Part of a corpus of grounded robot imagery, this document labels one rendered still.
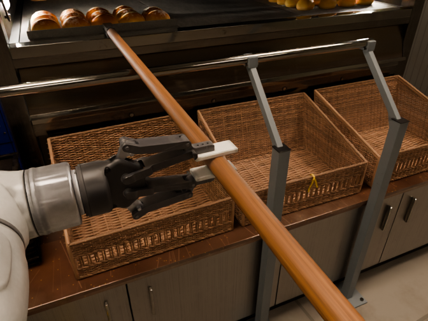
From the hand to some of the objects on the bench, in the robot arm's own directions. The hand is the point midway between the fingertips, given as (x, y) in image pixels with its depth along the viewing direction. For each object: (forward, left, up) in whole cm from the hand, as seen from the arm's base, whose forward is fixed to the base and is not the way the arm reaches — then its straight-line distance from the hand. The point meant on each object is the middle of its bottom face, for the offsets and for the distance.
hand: (213, 160), depth 56 cm
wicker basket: (+3, +65, -62) cm, 90 cm away
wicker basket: (+123, +57, -62) cm, 149 cm away
